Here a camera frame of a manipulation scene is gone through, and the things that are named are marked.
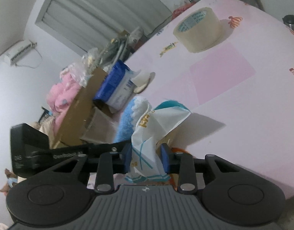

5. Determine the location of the brown cardboard box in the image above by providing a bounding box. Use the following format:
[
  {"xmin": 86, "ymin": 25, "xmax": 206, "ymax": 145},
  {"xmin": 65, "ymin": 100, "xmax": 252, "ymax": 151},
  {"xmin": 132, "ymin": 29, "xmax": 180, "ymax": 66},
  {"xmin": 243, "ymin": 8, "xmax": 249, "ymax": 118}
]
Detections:
[{"xmin": 52, "ymin": 67, "xmax": 109, "ymax": 147}]

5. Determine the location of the cream cloth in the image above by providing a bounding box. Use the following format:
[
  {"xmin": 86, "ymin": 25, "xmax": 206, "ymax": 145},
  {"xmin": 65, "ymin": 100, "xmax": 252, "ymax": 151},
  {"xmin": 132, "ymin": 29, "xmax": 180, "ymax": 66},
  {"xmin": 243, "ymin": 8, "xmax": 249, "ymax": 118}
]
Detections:
[{"xmin": 29, "ymin": 117, "xmax": 57, "ymax": 149}]

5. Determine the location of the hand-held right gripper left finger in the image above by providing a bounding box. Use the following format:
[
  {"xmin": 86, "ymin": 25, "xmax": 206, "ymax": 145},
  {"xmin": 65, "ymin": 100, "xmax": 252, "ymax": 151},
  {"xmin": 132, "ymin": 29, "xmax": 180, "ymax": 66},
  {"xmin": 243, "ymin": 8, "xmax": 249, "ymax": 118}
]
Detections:
[{"xmin": 51, "ymin": 144, "xmax": 133, "ymax": 193}]

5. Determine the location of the dark metal flask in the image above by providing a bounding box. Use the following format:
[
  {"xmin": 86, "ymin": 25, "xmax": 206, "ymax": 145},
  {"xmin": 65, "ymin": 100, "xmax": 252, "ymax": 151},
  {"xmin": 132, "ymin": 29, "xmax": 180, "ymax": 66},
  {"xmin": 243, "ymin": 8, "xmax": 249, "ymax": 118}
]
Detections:
[{"xmin": 282, "ymin": 14, "xmax": 294, "ymax": 38}]

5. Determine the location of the white and blue towel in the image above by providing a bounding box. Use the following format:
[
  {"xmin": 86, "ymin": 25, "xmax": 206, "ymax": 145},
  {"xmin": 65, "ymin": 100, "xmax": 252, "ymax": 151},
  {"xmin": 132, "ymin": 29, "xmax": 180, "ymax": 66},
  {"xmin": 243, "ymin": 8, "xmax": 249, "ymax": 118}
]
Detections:
[{"xmin": 113, "ymin": 95, "xmax": 152, "ymax": 145}]

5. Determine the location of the pile of grey clothes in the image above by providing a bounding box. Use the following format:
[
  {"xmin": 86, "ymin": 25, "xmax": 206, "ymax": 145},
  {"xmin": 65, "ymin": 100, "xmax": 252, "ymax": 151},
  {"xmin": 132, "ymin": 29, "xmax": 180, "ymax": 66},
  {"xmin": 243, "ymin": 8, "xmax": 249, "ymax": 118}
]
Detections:
[{"xmin": 101, "ymin": 27, "xmax": 148, "ymax": 63}]

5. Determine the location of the white snack packet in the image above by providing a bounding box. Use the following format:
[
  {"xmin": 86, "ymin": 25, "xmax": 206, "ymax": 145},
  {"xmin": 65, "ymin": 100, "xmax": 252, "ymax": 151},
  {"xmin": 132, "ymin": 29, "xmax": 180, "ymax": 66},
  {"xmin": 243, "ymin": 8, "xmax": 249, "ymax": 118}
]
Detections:
[{"xmin": 125, "ymin": 107, "xmax": 192, "ymax": 181}]

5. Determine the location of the clear packing tape roll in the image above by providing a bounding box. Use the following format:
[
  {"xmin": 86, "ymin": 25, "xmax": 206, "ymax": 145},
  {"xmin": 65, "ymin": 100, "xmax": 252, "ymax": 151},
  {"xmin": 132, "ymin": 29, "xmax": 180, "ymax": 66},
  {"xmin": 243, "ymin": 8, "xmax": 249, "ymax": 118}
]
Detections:
[{"xmin": 173, "ymin": 7, "xmax": 223, "ymax": 53}]

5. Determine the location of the white air conditioner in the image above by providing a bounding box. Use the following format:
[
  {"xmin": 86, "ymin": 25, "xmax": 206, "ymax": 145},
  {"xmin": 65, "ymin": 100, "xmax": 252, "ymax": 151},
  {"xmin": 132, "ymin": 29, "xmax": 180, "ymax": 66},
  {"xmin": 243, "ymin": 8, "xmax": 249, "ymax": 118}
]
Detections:
[{"xmin": 3, "ymin": 40, "xmax": 37, "ymax": 65}]

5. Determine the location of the pink printed tablecloth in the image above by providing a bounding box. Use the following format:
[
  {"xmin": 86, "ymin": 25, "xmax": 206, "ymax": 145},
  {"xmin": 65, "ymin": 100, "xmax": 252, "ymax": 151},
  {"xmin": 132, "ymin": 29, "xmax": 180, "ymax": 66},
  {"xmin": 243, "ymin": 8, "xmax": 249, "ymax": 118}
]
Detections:
[{"xmin": 87, "ymin": 0, "xmax": 294, "ymax": 199}]

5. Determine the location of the crinkled clear plastic bag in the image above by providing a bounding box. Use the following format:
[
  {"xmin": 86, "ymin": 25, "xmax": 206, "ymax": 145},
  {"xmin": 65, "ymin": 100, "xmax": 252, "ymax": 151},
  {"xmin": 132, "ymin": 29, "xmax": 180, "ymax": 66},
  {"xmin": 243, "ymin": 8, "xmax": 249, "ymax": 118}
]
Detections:
[{"xmin": 65, "ymin": 47, "xmax": 108, "ymax": 88}]

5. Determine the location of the orange plastic bag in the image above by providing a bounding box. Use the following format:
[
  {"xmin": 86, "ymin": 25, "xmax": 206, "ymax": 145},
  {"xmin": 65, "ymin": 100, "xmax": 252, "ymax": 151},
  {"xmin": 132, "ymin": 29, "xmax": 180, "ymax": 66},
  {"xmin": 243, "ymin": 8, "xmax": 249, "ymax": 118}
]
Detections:
[{"xmin": 173, "ymin": 3, "xmax": 194, "ymax": 18}]

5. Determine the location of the air conditioner cable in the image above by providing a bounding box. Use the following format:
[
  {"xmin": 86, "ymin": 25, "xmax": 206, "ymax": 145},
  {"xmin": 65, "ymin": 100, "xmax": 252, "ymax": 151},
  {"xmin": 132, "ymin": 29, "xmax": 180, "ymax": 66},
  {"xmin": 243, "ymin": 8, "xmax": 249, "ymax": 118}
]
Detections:
[{"xmin": 15, "ymin": 45, "xmax": 43, "ymax": 69}]

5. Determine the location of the grey curtain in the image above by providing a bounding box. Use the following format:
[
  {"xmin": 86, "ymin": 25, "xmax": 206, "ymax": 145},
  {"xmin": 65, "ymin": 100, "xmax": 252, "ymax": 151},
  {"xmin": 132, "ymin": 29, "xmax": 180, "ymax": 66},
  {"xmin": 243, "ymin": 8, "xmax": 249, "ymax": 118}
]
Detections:
[{"xmin": 35, "ymin": 0, "xmax": 173, "ymax": 54}]

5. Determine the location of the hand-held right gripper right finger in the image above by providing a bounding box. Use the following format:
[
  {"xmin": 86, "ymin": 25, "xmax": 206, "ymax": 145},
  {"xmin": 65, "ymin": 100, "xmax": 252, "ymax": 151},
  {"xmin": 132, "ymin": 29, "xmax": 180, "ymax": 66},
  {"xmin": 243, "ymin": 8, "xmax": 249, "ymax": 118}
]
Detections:
[{"xmin": 161, "ymin": 143, "xmax": 236, "ymax": 194}]

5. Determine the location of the pink plush toy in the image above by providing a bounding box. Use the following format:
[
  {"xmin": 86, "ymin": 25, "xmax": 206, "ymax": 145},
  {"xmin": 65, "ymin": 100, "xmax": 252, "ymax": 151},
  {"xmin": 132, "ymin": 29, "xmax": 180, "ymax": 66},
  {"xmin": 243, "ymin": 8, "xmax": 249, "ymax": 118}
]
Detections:
[{"xmin": 46, "ymin": 73, "xmax": 82, "ymax": 135}]

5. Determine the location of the blue tissue pack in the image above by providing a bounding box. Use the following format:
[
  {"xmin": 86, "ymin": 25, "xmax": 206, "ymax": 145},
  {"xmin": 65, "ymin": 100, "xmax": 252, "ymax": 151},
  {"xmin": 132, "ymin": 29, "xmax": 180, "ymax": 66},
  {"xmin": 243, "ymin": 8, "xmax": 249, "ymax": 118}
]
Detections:
[{"xmin": 92, "ymin": 61, "xmax": 138, "ymax": 111}]

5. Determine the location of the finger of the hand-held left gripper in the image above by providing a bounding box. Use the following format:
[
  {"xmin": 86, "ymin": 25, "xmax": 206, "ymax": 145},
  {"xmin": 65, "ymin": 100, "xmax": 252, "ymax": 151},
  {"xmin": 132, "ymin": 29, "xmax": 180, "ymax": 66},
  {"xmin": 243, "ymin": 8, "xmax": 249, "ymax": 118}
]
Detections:
[{"xmin": 47, "ymin": 141, "xmax": 132, "ymax": 160}]

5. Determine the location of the white round container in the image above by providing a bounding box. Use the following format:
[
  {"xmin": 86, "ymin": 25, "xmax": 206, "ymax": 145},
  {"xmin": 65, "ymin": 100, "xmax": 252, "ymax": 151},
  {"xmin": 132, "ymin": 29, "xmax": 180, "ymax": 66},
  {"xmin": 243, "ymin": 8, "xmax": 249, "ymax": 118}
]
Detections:
[{"xmin": 133, "ymin": 70, "xmax": 156, "ymax": 94}]

